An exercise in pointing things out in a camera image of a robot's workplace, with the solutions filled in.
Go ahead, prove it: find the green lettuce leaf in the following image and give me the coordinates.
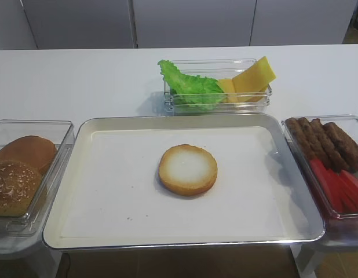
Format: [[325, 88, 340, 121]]
[[158, 60, 226, 111]]

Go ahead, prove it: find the clear lettuce and cheese container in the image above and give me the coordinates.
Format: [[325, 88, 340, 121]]
[[158, 57, 276, 115]]

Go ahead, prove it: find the small yellow cheese slice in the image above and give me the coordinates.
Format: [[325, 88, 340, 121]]
[[218, 78, 238, 104]]

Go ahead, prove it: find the large yellow cheese slice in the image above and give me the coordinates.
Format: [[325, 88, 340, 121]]
[[232, 56, 276, 103]]

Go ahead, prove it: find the bottom bun half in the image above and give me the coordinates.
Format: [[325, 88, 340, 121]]
[[158, 144, 218, 196]]

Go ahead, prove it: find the silver metal baking tray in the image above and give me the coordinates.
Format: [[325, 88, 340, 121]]
[[43, 114, 324, 250]]

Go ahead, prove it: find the brown meat patty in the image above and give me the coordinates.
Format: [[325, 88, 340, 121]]
[[310, 119, 349, 173], [323, 122, 358, 172], [285, 118, 331, 169], [297, 118, 342, 171]]

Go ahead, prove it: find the plain brown bun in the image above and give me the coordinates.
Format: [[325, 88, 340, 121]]
[[0, 136, 57, 175]]

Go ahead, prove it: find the clear patty and tomato container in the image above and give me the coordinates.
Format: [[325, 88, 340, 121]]
[[282, 115, 358, 246]]

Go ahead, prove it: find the clear bun container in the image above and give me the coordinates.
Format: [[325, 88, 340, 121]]
[[0, 119, 75, 237]]

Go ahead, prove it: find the red tomato slice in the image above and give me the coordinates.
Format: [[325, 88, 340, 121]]
[[327, 169, 358, 214], [309, 158, 343, 214], [340, 170, 358, 204]]

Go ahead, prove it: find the sesame bun right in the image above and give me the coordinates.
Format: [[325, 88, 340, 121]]
[[0, 160, 42, 217]]

